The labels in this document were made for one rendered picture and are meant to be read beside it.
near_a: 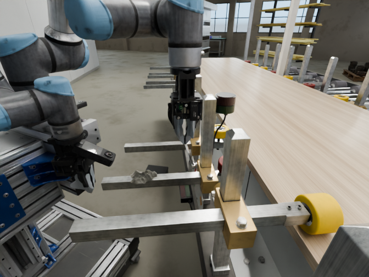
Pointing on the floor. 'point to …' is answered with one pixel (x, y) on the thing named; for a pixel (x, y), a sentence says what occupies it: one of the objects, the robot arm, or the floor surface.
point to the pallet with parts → (357, 73)
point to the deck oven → (207, 27)
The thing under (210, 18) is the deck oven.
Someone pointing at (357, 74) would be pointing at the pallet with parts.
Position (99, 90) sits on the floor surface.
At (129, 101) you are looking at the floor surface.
